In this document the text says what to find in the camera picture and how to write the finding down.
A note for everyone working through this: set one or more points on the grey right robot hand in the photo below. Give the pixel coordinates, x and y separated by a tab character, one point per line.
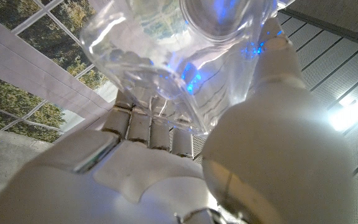
135	186

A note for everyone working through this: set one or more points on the clear plastic jar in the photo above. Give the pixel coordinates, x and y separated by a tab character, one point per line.
166	46

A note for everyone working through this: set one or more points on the printed window backdrop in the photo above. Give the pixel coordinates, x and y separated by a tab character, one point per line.
26	71

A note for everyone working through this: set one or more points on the bright ceiling light panel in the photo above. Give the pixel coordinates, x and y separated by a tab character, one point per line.
348	115

